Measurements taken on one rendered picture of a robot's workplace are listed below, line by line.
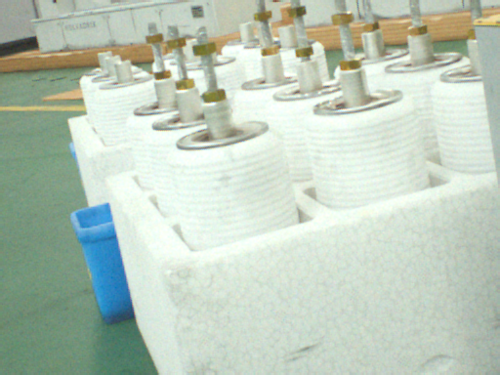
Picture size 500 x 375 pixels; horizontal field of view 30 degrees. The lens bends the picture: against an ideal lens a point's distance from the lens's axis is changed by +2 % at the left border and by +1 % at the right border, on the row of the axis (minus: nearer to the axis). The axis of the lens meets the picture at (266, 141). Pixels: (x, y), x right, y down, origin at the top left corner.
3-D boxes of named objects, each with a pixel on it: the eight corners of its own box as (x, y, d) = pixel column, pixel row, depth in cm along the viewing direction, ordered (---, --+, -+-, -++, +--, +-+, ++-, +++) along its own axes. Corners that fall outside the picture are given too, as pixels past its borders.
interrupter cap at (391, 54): (328, 69, 103) (327, 63, 102) (374, 55, 107) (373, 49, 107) (378, 67, 97) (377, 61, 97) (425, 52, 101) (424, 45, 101)
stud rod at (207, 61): (211, 122, 73) (191, 28, 72) (215, 119, 74) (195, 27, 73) (224, 120, 73) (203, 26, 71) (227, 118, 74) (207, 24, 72)
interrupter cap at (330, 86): (354, 81, 91) (354, 74, 91) (347, 96, 83) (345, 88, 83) (280, 93, 92) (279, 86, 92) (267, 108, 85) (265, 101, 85)
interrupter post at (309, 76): (325, 90, 89) (319, 57, 88) (322, 95, 86) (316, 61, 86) (302, 94, 89) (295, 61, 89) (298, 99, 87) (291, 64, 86)
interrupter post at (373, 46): (360, 63, 102) (355, 34, 101) (375, 59, 104) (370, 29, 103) (376, 62, 100) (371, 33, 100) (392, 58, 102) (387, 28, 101)
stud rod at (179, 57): (183, 106, 84) (164, 25, 83) (187, 104, 85) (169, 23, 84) (192, 105, 84) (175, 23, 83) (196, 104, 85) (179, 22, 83)
